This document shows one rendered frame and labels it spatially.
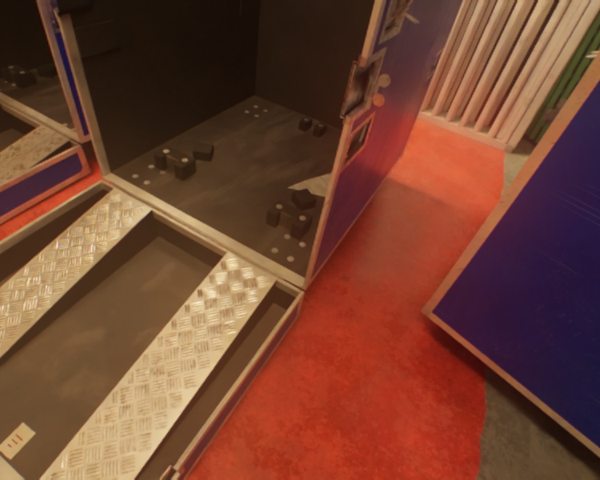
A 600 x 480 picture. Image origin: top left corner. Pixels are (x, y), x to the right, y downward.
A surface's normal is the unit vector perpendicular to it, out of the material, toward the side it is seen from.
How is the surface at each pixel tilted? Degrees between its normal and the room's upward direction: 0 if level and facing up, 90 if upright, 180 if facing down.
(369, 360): 0
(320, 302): 0
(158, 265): 1
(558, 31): 88
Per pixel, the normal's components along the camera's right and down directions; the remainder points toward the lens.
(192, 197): 0.15, -0.68
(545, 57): -0.42, 0.58
